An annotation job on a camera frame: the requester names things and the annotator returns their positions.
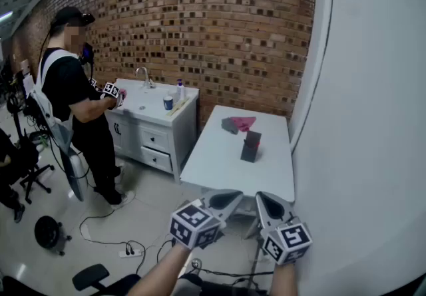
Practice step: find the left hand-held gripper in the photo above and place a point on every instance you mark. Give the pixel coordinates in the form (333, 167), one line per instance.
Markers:
(194, 221)

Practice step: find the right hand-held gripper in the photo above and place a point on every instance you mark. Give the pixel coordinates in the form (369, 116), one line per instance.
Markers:
(288, 241)

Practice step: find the dark grey box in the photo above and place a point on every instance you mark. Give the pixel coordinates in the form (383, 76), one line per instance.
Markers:
(249, 151)

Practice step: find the small dark red object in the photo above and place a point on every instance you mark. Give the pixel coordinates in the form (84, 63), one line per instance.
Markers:
(256, 145)

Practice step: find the person's right forearm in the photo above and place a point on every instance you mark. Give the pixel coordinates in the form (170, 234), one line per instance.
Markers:
(283, 279)

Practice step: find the person's left forearm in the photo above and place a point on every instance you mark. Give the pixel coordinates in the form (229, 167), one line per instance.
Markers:
(163, 271)

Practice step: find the metal table leg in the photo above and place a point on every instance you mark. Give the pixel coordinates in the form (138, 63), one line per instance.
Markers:
(255, 254)

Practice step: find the person's shoe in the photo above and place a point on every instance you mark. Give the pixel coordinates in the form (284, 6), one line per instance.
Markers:
(196, 263)

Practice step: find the person's grey trouser leg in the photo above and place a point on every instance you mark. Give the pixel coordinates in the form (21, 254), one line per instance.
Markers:
(188, 284)

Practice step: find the white power strip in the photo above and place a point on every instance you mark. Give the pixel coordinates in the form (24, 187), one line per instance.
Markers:
(130, 253)

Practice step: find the white sink cabinet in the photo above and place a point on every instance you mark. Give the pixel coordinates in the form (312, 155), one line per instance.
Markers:
(149, 135)

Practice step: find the grey cloth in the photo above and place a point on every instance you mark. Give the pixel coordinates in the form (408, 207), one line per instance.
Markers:
(229, 125)

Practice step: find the pink cloth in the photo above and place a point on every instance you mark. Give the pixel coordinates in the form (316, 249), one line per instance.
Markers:
(244, 122)

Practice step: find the wooden strip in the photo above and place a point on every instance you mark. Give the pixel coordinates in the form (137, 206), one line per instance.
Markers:
(178, 106)

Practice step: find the black armrest chair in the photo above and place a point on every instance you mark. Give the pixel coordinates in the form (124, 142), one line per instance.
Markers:
(91, 276)

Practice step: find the blue cup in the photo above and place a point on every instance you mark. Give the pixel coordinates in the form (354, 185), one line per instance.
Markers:
(168, 103)

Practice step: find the grey leaning panel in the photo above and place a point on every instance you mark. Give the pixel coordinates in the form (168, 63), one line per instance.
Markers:
(76, 175)

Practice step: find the white cup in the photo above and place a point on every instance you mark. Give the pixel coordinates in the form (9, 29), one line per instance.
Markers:
(173, 94)

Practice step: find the white spray bottle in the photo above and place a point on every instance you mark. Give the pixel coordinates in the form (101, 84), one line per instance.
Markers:
(180, 91)

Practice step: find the black round wheeled base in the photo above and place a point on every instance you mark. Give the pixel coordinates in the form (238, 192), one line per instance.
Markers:
(48, 233)

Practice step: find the chrome faucet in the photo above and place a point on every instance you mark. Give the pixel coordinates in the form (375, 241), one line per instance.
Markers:
(146, 78)

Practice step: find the black office chair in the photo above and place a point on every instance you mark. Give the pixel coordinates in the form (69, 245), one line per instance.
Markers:
(31, 171)

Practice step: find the white wall conduit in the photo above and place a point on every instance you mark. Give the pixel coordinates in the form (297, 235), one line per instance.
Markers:
(324, 55)

